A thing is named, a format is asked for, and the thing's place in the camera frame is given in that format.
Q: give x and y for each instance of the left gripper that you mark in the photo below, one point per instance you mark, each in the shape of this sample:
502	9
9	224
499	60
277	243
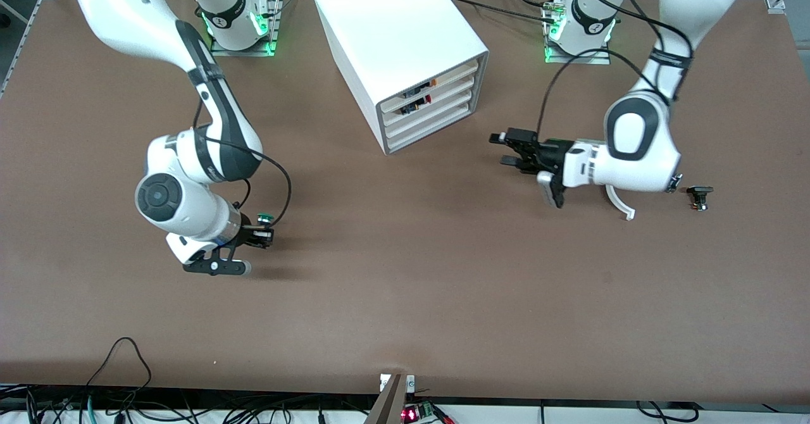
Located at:
549	154

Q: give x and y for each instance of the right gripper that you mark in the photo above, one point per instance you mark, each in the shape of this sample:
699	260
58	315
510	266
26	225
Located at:
253	236

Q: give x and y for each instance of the green push button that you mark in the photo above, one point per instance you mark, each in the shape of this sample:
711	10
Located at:
264	217

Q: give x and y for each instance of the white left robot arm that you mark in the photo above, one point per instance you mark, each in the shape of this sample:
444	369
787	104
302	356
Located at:
633	133

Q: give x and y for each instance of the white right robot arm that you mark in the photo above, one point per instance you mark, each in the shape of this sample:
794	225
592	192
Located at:
126	6

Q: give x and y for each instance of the white plastic drawer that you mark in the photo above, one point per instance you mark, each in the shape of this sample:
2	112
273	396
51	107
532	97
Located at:
436	111
430	128
455	88
459	71

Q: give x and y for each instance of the white drawer cabinet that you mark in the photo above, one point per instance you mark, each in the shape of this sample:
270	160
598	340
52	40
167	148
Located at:
392	25

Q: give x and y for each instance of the red black electronic part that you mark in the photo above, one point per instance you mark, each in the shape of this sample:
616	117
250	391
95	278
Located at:
417	103

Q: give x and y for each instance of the orange black electronic part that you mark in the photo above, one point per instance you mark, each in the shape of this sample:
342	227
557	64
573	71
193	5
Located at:
412	91

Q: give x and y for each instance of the silver metal fitting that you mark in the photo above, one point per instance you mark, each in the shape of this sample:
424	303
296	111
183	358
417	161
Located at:
676	182

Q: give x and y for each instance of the circuit board with red light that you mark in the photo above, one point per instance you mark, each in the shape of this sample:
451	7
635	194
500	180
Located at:
414	413

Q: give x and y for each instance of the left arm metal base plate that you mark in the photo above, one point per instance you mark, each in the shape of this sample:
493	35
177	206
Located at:
595	59

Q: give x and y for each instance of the black flat cap switch part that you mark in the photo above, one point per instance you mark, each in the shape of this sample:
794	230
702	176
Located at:
699	191

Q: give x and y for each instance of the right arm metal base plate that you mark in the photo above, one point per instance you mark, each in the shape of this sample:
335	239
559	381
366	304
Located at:
218	48

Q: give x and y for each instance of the brown wedge post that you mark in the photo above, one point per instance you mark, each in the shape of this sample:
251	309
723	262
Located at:
386	405

